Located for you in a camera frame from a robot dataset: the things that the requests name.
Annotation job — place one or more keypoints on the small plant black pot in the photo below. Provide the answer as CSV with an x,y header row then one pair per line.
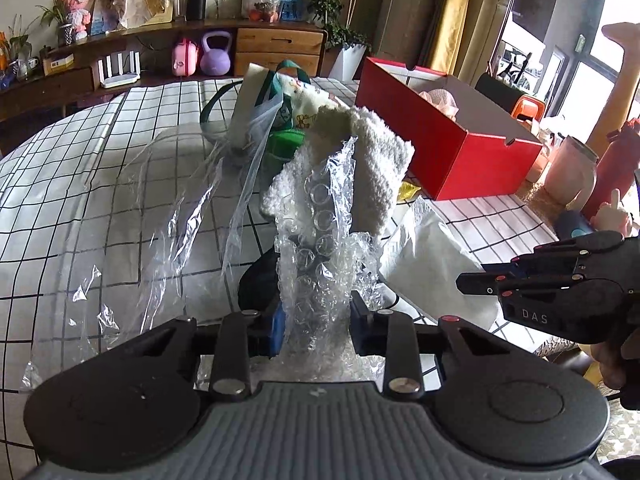
x,y
64,32

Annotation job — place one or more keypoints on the person's right hand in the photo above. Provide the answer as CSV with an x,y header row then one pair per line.
x,y
614,367

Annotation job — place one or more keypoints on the orange plastic stool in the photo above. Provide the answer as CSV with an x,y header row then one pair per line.
x,y
529,109

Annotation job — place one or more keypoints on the blue plastic bag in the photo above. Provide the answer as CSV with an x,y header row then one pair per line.
x,y
291,5

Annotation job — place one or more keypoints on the yellow packet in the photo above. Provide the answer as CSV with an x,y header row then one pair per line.
x,y
410,191

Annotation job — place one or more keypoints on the yellow curtain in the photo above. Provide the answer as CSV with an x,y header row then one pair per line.
x,y
465,15

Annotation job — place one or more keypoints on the dark wooden sideboard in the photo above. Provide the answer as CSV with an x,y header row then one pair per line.
x,y
55,85

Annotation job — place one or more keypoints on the pink plush doll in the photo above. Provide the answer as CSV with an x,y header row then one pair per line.
x,y
76,5

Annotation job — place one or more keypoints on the white router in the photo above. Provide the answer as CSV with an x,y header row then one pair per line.
x,y
119,79

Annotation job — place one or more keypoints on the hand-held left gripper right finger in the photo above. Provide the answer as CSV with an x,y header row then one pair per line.
x,y
359,330

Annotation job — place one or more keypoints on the clear bubble wrap sheet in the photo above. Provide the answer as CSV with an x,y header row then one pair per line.
x,y
320,270

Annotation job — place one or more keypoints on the pink jar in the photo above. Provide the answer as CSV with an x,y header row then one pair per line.
x,y
570,175

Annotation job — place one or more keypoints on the white fluffy cloth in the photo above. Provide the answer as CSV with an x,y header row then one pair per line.
x,y
375,175

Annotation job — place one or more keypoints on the red cardboard box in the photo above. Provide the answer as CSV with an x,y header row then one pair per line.
x,y
450,160

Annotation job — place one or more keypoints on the wooden drawer cabinet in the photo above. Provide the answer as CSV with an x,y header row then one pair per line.
x,y
277,47

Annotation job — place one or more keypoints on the dark bottle blue band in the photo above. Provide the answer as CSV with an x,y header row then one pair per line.
x,y
572,225

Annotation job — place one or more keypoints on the tan tall figurine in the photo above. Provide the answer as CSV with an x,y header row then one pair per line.
x,y
617,85

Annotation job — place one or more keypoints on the potted plant white pot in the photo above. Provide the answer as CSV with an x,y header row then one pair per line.
x,y
347,62

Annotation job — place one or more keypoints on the green packet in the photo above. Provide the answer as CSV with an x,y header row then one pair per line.
x,y
285,142

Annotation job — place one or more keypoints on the dark green brush holder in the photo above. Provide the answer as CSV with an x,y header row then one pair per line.
x,y
495,90

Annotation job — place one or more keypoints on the clear bag of fruit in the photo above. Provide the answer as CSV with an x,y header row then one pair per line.
x,y
261,7

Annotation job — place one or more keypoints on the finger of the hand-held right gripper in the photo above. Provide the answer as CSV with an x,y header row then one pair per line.
x,y
575,255
500,284

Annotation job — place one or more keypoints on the white plastic packet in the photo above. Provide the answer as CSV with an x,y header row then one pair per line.
x,y
430,255

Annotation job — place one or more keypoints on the pink toy case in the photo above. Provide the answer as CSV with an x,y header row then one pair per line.
x,y
185,60

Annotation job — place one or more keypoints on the pink hand figurine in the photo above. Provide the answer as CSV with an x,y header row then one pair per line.
x,y
612,217

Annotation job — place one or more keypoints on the dark cloth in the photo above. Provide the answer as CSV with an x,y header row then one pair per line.
x,y
257,285

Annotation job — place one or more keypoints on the purple kettlebell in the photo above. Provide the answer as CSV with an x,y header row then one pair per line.
x,y
216,60

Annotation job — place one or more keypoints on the pink mesh sponge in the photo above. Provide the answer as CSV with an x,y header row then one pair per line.
x,y
440,102

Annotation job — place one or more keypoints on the clear plastic bag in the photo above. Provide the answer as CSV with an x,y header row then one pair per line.
x,y
165,240

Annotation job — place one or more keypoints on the red bottle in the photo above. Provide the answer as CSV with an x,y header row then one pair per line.
x,y
615,170

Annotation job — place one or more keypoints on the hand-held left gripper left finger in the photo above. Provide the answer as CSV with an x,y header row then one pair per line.
x,y
277,332

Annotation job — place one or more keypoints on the black speaker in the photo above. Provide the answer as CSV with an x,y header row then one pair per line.
x,y
196,5

